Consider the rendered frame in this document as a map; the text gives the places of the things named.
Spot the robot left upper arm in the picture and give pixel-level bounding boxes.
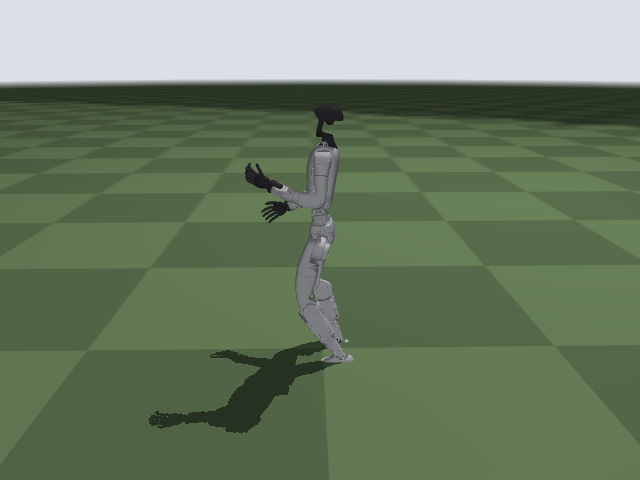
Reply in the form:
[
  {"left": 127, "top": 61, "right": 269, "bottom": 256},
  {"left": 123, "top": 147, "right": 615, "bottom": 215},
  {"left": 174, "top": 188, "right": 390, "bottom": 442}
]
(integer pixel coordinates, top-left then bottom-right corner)
[{"left": 313, "top": 150, "right": 332, "bottom": 209}]

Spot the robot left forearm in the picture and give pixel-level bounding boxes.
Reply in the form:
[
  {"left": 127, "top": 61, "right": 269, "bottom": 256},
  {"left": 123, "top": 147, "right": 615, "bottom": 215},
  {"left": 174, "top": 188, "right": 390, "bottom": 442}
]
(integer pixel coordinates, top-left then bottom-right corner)
[{"left": 270, "top": 182, "right": 321, "bottom": 208}]

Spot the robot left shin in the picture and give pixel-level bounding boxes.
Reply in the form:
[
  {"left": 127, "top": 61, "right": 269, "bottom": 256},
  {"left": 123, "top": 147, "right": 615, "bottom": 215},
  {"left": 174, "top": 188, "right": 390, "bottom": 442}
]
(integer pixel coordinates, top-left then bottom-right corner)
[{"left": 298, "top": 303, "right": 345, "bottom": 360}]

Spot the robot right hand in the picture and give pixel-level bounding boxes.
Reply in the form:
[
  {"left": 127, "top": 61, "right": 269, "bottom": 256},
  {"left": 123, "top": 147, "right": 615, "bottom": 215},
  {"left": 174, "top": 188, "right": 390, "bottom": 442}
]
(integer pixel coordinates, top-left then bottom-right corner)
[{"left": 261, "top": 201, "right": 296, "bottom": 223}]

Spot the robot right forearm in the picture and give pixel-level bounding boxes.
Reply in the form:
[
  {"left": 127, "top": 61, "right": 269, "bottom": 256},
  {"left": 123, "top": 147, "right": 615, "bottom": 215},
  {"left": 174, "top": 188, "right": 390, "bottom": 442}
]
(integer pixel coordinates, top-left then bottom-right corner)
[{"left": 287, "top": 190, "right": 307, "bottom": 210}]

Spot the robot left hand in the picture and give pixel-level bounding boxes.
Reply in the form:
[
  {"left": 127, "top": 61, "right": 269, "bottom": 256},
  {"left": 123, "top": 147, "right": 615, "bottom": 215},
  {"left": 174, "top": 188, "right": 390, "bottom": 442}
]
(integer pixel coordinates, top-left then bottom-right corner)
[{"left": 245, "top": 162, "right": 283, "bottom": 194}]

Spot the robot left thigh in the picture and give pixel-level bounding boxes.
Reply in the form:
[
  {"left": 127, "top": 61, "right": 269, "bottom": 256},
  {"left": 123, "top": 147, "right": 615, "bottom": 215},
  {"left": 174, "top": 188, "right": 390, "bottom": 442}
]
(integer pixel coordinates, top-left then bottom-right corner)
[{"left": 296, "top": 233, "right": 330, "bottom": 316}]

